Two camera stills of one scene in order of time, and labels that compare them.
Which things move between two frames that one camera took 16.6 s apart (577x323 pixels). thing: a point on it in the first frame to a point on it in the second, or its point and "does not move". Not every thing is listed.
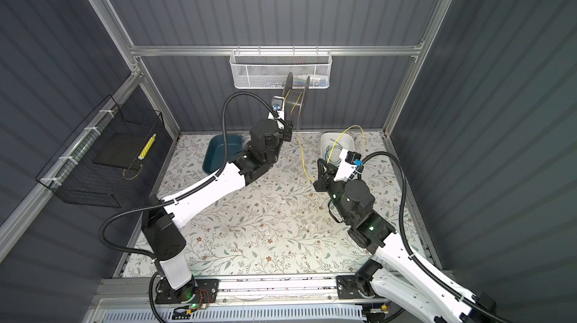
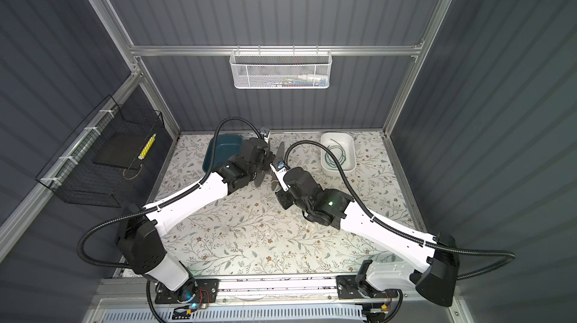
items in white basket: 316,80 does not move
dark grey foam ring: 295,101 to 260,173
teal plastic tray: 214,155 does not move
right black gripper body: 336,192 to 285,198
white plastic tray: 332,143 does not move
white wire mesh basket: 267,66 does not move
